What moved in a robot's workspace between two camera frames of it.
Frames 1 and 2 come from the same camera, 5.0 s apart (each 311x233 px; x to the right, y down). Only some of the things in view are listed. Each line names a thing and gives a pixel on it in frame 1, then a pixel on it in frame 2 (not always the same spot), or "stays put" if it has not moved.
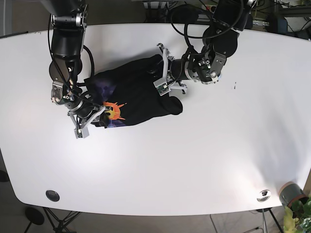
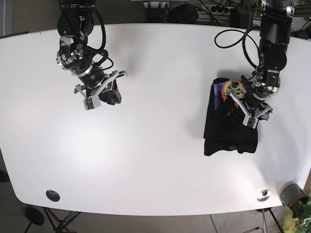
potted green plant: (297, 208) stays put
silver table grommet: (264, 195) stays put
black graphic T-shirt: (129, 92) → (224, 131)
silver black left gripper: (82, 104) → (99, 85)
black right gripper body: (205, 70) → (255, 89)
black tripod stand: (35, 217) stays put
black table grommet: (52, 195) stays put
